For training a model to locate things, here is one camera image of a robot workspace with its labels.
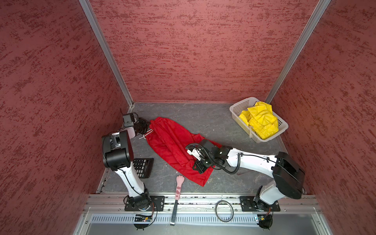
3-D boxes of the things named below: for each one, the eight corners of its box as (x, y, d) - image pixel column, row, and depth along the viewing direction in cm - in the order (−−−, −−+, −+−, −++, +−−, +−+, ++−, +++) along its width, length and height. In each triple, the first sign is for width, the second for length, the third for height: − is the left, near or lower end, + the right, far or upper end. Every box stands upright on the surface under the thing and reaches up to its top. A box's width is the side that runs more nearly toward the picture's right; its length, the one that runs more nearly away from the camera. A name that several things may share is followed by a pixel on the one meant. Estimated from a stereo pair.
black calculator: (130, 178, 84) (128, 176, 81) (135, 160, 91) (134, 157, 89) (150, 178, 84) (149, 176, 81) (153, 160, 91) (152, 157, 89)
